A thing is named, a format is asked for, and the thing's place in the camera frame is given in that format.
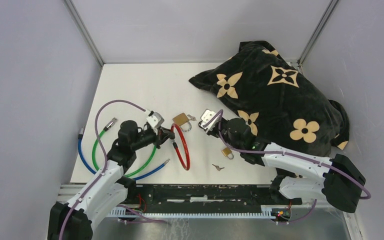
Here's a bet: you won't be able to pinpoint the small brass padlock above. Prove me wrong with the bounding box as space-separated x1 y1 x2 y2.
221 147 234 160

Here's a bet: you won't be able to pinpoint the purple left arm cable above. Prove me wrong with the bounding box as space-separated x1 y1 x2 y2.
57 99 170 240

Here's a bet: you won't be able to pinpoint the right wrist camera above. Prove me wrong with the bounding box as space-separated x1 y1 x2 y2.
200 109 220 127

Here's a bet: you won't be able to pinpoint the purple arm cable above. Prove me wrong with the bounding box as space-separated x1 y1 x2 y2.
57 99 170 240
202 109 372 223

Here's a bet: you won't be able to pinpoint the blue cable lock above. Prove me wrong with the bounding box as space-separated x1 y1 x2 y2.
77 127 171 182

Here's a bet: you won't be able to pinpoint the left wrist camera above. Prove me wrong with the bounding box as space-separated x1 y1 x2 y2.
145 110 165 130

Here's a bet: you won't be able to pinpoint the black floral blanket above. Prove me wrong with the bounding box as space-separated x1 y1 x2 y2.
189 40 350 157

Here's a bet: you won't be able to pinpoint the red cable lock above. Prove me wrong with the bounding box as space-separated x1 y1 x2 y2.
170 123 191 171

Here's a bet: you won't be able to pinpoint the green cable lock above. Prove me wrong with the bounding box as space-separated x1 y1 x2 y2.
91 117 157 177

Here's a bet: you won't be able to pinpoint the large padlock keys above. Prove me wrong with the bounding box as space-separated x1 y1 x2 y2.
187 114 197 121

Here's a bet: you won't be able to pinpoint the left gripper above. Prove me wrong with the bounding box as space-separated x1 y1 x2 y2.
131 125 174 151

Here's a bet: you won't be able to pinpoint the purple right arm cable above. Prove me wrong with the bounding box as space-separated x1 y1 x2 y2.
202 109 372 223

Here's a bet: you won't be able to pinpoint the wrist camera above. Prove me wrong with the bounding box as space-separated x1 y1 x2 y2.
200 109 220 127
145 110 165 130

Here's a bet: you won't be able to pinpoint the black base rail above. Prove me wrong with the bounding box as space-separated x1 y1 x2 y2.
121 183 303 214

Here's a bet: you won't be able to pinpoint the large brass padlock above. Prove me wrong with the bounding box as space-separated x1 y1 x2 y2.
172 112 192 133

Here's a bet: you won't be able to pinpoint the small padlock keys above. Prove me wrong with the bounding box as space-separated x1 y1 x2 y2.
212 164 225 171

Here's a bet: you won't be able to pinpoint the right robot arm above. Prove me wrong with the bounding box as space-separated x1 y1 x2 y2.
198 117 371 213

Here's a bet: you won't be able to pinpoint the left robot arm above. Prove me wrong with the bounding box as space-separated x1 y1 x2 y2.
47 120 175 240

